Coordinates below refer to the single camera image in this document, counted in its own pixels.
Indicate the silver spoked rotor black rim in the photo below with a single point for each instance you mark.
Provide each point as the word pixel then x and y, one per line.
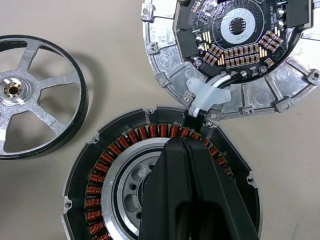
pixel 32 57

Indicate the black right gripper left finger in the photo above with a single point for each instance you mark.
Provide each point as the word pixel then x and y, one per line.
pixel 170 190

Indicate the silver lid with circuit board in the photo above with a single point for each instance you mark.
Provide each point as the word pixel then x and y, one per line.
pixel 175 82

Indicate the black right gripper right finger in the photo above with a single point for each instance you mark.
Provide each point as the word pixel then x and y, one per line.
pixel 215 195

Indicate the black motor housing copper coils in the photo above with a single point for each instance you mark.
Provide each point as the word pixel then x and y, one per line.
pixel 80 162

